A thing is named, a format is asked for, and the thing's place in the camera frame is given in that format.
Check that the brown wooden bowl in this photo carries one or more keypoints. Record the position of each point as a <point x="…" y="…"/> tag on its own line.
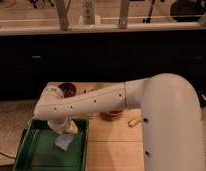
<point x="112" y="115"/>

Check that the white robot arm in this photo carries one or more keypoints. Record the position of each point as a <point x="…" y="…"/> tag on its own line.
<point x="171" y="117"/>

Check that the dark red bowl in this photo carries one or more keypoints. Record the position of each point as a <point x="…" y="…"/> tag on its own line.
<point x="69" y="89"/>

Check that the yellow banana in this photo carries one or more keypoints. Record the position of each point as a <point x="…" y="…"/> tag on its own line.
<point x="134" y="121"/>

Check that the black cabinet front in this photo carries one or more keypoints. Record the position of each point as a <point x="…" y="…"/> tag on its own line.
<point x="29" y="62"/>

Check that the white bottle on shelf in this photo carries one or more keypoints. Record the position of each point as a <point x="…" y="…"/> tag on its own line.
<point x="88" y="12"/>

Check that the green plastic tray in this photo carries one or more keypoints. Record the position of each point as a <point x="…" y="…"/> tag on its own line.
<point x="37" y="151"/>

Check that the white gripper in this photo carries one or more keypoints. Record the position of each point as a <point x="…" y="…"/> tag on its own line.
<point x="63" y="125"/>

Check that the green round fruit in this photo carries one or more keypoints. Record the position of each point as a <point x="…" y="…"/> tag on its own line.
<point x="98" y="86"/>

